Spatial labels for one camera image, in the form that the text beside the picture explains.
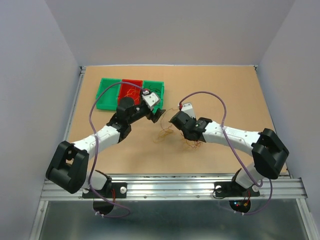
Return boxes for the orange red wires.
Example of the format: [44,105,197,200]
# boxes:
[123,86,143,103]

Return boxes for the dark brown wire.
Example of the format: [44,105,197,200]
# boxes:
[147,84,163,94]

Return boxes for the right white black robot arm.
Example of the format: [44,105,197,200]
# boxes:
[169,111,290,195]

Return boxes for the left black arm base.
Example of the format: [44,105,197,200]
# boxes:
[82,182,128,199]

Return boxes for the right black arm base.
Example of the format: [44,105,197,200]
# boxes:
[212,181,260,199]

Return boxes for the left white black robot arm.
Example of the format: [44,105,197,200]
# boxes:
[45,96,165,197]

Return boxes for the red plastic bin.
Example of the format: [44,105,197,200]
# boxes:
[118,79,143,105]

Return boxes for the far green plastic bin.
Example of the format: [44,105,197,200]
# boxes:
[142,80,165,112]

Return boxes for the green plastic bin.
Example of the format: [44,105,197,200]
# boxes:
[142,80,165,112]
[96,78,122,111]

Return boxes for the near green plastic bin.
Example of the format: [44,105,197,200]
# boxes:
[96,78,122,111]

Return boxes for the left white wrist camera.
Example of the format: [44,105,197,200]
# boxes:
[142,90,161,110]

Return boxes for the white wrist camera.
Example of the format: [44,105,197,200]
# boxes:
[142,90,161,110]
[180,102,196,119]

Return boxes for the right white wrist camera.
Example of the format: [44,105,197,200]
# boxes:
[180,102,196,119]

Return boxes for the aluminium frame rail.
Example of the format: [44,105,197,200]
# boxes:
[30,65,317,240]

